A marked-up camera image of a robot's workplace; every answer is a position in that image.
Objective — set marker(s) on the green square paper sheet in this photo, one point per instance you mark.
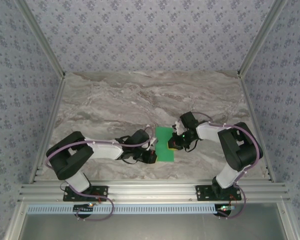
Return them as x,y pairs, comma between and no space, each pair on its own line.
163,150

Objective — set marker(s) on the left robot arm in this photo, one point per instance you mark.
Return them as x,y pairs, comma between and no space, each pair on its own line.
70,157

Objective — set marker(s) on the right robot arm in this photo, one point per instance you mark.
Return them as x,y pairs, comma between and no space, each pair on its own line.
242,150

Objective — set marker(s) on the grey metal panel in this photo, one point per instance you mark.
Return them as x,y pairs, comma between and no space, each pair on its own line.
150,227

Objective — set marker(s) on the small black adapter board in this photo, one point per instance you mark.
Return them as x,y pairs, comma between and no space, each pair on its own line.
83,208
225,208

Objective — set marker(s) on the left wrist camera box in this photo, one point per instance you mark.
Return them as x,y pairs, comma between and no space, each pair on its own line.
140,138

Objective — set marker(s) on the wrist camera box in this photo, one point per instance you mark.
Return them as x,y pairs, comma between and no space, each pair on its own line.
190,120
140,138

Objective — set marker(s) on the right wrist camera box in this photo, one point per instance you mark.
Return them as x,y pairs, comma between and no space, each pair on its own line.
190,120

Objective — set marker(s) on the wide aluminium mounting rail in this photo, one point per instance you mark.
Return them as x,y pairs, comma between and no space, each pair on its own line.
152,190

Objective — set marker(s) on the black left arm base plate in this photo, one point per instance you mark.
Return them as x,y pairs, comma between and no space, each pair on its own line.
102,196

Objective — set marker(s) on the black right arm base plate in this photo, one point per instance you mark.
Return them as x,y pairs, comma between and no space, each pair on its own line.
202,193

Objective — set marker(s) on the aluminium table side rail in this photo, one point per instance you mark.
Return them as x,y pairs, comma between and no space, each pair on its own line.
53,107
252,112

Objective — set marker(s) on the aluminium frame post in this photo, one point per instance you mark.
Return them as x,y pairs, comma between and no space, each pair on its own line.
40,37
262,37

